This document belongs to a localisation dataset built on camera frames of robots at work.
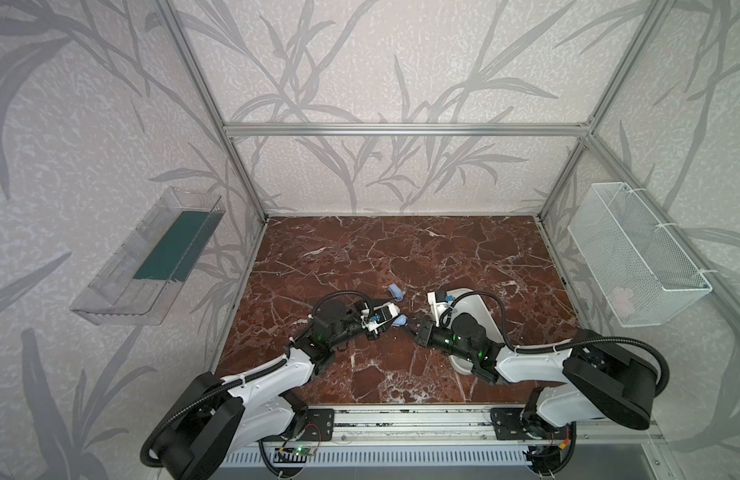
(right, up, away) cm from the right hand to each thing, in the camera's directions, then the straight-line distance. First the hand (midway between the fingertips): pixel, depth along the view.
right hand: (402, 315), depth 79 cm
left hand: (-1, +5, -2) cm, 6 cm away
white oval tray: (+23, 0, +17) cm, 29 cm away
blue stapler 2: (-1, +3, +16) cm, 17 cm away
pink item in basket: (+54, +5, -7) cm, 55 cm away
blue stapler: (-4, +4, -14) cm, 15 cm away
